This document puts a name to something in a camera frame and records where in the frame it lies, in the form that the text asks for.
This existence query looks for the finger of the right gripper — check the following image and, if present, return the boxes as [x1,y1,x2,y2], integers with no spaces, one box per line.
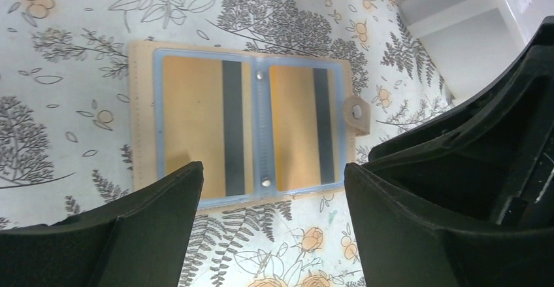
[367,16,553,228]

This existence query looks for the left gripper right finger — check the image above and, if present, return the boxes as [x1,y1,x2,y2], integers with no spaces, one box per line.
[344,163,553,286]

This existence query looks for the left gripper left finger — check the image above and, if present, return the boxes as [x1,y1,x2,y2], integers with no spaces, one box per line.
[1,161,204,286]

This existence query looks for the beige card holder wallet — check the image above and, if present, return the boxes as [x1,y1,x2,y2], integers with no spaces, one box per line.
[127,41,370,208]

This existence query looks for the white card box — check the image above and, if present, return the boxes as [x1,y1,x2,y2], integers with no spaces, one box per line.
[399,0,553,105]

